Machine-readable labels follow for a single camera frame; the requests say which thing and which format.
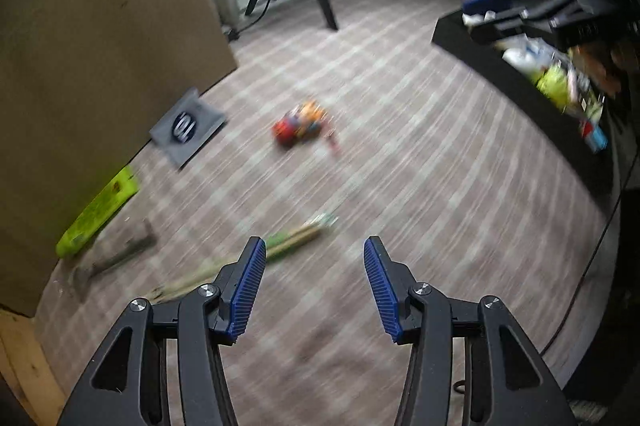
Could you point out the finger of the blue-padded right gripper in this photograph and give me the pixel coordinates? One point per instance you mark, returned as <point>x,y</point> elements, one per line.
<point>392,286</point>

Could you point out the grey pouch with logo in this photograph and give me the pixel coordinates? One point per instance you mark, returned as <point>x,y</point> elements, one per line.
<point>183,130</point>

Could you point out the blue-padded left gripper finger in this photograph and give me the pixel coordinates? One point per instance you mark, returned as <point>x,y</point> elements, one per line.
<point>238,286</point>

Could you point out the large wooden board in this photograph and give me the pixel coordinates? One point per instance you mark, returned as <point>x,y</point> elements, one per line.
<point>82,83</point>

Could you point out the colourful red orange toy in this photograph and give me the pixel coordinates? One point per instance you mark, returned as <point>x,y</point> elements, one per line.
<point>306,122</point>

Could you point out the clutter pile in box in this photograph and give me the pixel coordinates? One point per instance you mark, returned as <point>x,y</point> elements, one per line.
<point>540,39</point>

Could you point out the grey metal tool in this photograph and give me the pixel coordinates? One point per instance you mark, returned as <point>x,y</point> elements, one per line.
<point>143,239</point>

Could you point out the green lotion tube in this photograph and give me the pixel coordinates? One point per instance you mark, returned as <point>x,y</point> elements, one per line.
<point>122,187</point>

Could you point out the wooden chopsticks in wrapper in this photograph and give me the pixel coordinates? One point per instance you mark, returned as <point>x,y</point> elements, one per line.
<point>275,248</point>

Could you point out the black storage box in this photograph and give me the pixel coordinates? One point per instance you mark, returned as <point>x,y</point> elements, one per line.
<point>594,168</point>

